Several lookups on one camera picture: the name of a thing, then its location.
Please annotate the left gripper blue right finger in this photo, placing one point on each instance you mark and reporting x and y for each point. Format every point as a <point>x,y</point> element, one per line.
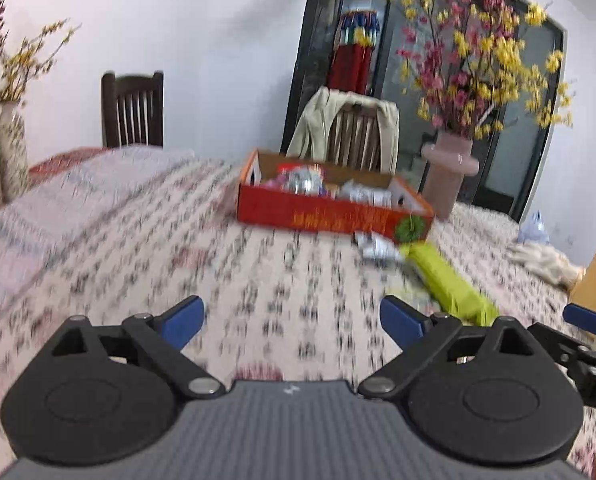
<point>422,339</point>

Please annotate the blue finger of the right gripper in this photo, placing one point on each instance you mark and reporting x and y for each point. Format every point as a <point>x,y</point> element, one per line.
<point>580,317</point>

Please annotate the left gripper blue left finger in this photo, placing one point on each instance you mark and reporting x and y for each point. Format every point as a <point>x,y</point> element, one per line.
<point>158,342</point>

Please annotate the lime green snack packet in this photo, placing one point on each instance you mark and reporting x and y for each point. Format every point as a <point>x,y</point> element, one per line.
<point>454,295</point>

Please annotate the white work gloves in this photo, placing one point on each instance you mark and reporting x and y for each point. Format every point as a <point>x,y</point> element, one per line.
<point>547,263</point>

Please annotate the silver white snack packet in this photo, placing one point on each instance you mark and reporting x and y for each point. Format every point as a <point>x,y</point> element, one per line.
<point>376,247</point>

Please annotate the blue white plastic bag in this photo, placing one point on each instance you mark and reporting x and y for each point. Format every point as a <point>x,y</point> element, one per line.
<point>533,230</point>

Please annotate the calligraphy print tablecloth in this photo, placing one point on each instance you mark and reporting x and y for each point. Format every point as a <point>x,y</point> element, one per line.
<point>283,304</point>

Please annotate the grey patterned folded cloth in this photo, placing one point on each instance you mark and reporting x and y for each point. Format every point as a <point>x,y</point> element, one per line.
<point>37,227</point>

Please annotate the pink glass vase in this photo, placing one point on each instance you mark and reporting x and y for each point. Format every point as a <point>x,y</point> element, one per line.
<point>449,161</point>

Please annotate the orange cardboard snack box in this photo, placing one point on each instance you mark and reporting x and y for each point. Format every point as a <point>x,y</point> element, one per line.
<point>407,219</point>

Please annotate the wooden chair with jacket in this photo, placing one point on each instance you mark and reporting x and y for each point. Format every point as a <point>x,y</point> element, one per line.
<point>354,139</point>

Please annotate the beige jacket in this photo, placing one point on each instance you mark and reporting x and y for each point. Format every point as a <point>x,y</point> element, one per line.
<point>310,138</point>

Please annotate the dark wooden chair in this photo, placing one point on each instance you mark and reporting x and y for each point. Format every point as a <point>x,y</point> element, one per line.
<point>131,109</point>

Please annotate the patterned slim ceramic vase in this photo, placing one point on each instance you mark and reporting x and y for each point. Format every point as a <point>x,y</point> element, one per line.
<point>13,154</point>

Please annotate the red hanging tassel decoration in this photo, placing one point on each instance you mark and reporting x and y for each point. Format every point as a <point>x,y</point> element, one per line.
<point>355,41</point>

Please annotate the yellow and red flower branches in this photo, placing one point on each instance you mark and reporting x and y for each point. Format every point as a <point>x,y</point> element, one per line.
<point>478,55</point>

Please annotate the dark framed glass door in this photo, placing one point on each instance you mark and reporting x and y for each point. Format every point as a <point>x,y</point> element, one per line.
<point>428,85</point>

